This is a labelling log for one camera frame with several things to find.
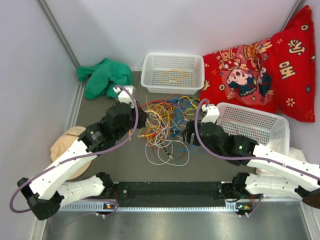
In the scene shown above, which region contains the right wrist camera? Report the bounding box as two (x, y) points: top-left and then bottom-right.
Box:
(201, 104), (220, 124)

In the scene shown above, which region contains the white cable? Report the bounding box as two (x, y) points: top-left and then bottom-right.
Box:
(144, 109), (191, 167)

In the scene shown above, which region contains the green cloth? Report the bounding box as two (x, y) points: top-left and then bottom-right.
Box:
(76, 58), (134, 100)

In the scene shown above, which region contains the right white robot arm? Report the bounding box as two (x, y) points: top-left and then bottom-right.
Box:
(182, 121), (320, 209)

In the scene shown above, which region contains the blue cable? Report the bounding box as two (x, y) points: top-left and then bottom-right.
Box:
(164, 96), (203, 161)

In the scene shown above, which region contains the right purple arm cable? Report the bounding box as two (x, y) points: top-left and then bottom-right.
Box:
(194, 98), (320, 181)

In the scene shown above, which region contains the white cloth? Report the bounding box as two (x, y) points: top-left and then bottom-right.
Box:
(255, 147), (308, 177)

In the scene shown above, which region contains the grey slotted cable duct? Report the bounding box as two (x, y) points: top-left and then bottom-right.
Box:
(59, 200), (253, 213)

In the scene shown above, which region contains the white basket at back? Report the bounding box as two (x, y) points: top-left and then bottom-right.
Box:
(140, 53), (205, 95)

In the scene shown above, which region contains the white basket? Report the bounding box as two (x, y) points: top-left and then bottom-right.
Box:
(140, 53), (205, 95)
(216, 102), (290, 155)

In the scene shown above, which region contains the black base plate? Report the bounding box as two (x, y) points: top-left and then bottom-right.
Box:
(109, 181), (241, 208)

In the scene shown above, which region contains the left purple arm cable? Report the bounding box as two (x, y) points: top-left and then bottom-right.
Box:
(9, 84), (140, 214)

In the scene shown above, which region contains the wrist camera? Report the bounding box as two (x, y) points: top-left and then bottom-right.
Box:
(201, 104), (220, 124)
(113, 85), (137, 104)

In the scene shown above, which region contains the orange thin cable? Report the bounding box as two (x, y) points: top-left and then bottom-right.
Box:
(175, 72), (196, 88)

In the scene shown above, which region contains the red patterned cloth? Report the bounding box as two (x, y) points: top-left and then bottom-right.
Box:
(200, 5), (316, 123)

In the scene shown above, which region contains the white basket at right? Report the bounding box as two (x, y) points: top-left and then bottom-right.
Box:
(216, 102), (290, 155)

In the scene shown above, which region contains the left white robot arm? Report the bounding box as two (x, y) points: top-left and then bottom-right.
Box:
(17, 102), (148, 221)

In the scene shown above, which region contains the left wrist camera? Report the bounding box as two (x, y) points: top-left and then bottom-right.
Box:
(113, 85), (137, 104)

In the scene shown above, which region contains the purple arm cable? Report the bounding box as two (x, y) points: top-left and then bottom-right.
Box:
(9, 84), (140, 214)
(194, 98), (320, 181)

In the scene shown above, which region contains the beige cloth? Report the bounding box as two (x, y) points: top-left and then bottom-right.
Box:
(50, 126), (91, 180)

